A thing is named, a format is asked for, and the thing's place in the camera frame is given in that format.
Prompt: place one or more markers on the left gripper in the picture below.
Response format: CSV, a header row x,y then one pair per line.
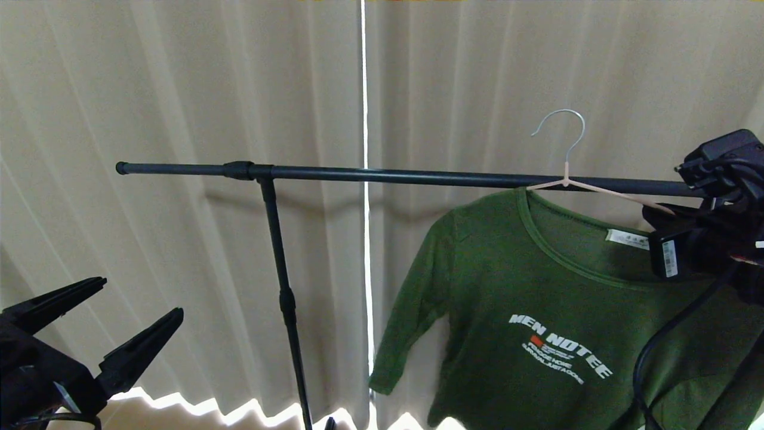
x,y
36,376

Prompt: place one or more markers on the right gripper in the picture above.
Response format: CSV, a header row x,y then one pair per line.
x,y
710,251

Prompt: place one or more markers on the pink clothes hanger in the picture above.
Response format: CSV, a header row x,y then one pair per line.
x,y
580,128

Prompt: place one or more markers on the green printed t-shirt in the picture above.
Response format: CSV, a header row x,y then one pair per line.
x,y
507,269

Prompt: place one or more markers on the black clothes rack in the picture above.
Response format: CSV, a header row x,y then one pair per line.
x,y
358,175

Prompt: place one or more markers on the beige curtain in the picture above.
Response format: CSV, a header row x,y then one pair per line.
x,y
179,77

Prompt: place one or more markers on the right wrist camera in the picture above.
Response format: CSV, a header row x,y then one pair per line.
x,y
722,158

